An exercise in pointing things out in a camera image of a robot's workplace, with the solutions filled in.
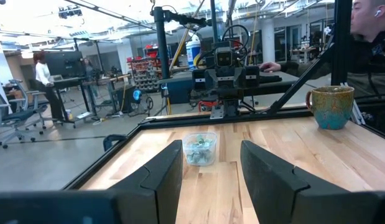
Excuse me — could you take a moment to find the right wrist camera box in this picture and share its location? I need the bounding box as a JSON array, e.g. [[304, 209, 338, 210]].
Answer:
[[215, 47, 234, 68]]

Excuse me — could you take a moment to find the black right camera cable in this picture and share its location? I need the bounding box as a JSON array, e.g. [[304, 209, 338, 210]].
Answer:
[[221, 24, 249, 63]]

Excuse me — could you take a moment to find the dark grey desk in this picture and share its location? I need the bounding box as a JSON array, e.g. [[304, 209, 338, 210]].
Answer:
[[159, 70, 300, 105]]

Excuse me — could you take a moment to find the black frame foot clamp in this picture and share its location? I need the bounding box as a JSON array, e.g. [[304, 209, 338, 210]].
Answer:
[[103, 134, 128, 152]]

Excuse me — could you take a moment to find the long work desk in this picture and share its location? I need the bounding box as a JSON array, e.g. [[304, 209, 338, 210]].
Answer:
[[52, 73, 132, 121]]

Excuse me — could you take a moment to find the black vertical frame post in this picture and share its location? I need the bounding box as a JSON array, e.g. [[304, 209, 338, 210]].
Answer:
[[152, 6, 172, 115], [330, 0, 354, 87]]

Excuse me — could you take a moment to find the thin black pole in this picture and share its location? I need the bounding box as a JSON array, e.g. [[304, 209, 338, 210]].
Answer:
[[210, 0, 219, 44]]

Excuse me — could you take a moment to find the standing person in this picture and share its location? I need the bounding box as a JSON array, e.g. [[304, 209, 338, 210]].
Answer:
[[32, 50, 65, 121], [82, 57, 99, 98]]

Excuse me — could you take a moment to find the grey office chair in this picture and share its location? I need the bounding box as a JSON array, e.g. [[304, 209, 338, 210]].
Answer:
[[0, 86, 37, 149], [10, 78, 50, 135]]

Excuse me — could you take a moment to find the large black screen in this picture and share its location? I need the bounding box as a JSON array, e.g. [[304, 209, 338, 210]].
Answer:
[[44, 50, 85, 78]]

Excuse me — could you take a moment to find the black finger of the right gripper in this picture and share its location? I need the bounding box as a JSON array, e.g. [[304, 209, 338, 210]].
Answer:
[[191, 67, 219, 91], [234, 65, 262, 90]]

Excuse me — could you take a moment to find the pale green sweetener packet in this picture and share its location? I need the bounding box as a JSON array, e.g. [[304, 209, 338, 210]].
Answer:
[[186, 146, 212, 165], [192, 134, 215, 150]]

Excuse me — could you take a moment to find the black diagonal frame brace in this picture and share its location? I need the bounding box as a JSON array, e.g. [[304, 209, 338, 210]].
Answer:
[[266, 43, 336, 116]]

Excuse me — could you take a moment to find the speckled brown teal ceramic mug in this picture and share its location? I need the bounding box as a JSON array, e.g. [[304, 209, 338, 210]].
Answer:
[[305, 85, 356, 131]]

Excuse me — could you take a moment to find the blue white barrel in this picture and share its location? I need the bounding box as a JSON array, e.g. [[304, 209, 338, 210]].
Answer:
[[185, 39, 202, 70]]

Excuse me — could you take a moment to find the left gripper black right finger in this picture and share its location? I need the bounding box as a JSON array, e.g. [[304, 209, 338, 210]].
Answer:
[[239, 139, 385, 224]]

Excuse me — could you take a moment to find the small clear plastic container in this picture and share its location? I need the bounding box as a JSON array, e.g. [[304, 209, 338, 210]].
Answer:
[[182, 131, 218, 167]]

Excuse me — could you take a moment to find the black computer with blue light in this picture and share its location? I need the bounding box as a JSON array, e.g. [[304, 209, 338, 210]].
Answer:
[[117, 85, 143, 113]]

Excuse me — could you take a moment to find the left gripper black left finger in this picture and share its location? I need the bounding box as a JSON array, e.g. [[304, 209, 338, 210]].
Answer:
[[0, 139, 184, 224]]

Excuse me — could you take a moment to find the shelf with red bins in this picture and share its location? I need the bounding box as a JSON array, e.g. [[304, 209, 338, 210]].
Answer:
[[126, 45, 160, 91]]

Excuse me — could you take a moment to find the person's hand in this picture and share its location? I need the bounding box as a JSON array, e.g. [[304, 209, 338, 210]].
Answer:
[[259, 61, 282, 73]]

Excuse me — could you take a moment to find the black metal table frame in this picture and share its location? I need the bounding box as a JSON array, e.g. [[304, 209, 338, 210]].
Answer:
[[63, 102, 385, 191]]

